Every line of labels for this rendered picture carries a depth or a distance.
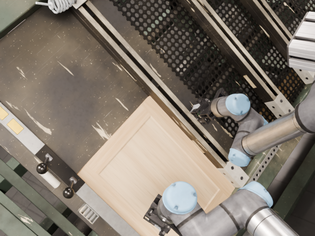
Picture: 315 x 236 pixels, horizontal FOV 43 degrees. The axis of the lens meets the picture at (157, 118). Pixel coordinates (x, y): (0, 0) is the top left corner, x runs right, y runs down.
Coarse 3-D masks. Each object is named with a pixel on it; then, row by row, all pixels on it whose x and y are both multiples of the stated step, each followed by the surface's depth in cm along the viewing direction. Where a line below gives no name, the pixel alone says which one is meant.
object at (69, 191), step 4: (72, 176) 142; (68, 180) 141; (72, 180) 140; (76, 180) 141; (72, 184) 138; (68, 188) 131; (64, 192) 130; (68, 192) 130; (72, 192) 131; (64, 196) 130; (68, 196) 130; (72, 196) 131
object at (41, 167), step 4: (44, 156) 138; (48, 156) 138; (48, 160) 137; (40, 164) 128; (44, 164) 128; (36, 168) 128; (40, 168) 127; (44, 168) 127; (40, 172) 127; (44, 172) 128
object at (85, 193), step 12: (0, 120) 134; (12, 132) 136; (24, 132) 137; (24, 144) 137; (36, 144) 139; (36, 156) 139; (48, 168) 141; (60, 180) 144; (84, 192) 144; (96, 204) 145; (108, 216) 147; (120, 228) 148; (132, 228) 150
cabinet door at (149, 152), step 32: (128, 128) 156; (160, 128) 163; (96, 160) 149; (128, 160) 155; (160, 160) 161; (192, 160) 167; (96, 192) 148; (128, 192) 154; (160, 192) 160; (224, 192) 172
